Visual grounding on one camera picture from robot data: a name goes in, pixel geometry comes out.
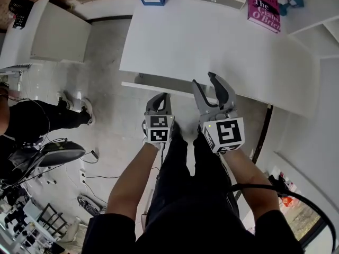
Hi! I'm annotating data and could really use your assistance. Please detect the person's right forearm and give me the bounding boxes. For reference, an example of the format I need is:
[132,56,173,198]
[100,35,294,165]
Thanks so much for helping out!
[218,146,282,220]

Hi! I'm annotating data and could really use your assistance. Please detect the black mesh basket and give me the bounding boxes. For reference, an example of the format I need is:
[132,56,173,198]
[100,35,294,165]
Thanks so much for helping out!
[8,0,35,30]

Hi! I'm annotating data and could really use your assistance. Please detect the person's black trousers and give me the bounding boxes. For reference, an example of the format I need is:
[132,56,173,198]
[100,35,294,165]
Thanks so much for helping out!
[135,122,240,248]

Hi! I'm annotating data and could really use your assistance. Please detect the black metal rack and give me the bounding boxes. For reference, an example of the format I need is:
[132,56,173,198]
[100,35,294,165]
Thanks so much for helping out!
[36,202,67,239]

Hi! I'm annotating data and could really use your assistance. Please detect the black office chair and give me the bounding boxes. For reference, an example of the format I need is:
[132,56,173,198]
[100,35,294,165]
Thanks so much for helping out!
[7,139,87,170]

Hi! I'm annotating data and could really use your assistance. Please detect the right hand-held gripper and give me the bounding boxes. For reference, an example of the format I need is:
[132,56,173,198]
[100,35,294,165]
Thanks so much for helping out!
[191,71,246,155]

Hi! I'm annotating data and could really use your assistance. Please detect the person's black shirt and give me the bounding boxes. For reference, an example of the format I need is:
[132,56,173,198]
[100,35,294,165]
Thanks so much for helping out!
[84,207,305,254]

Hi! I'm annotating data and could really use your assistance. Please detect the teal plastic object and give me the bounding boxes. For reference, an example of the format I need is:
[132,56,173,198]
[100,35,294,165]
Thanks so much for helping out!
[278,0,305,17]

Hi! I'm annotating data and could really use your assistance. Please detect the magenta hardcover book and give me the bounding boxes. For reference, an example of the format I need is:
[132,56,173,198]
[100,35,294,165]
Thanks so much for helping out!
[247,0,282,34]

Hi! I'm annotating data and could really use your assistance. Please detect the grey sneaker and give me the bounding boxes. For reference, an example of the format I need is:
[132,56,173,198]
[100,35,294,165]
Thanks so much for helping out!
[77,194,102,217]

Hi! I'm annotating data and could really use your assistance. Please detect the white cabinet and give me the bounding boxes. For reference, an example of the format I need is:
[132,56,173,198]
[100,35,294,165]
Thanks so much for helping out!
[0,0,93,69]

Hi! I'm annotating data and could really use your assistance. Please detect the person's left forearm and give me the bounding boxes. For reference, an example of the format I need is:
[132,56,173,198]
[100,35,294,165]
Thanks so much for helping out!
[105,141,161,217]

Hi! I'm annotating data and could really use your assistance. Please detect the red small package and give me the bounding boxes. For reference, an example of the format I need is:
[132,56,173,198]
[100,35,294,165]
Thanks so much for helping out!
[280,196,295,208]

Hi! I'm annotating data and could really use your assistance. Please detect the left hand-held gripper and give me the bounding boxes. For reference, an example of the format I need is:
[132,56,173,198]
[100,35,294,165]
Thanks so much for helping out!
[141,92,176,144]

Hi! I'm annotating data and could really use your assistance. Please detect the thick black cable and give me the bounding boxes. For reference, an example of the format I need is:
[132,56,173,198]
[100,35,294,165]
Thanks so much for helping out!
[229,183,337,254]

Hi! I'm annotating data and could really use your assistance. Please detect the white desk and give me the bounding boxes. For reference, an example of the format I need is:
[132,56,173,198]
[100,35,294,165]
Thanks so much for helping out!
[119,0,322,119]

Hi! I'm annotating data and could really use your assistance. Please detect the black desk leg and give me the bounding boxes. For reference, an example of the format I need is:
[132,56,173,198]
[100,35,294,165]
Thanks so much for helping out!
[251,104,274,164]

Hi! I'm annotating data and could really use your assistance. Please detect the white shelf unit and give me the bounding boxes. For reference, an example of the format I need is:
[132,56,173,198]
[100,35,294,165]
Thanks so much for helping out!
[280,0,339,57]

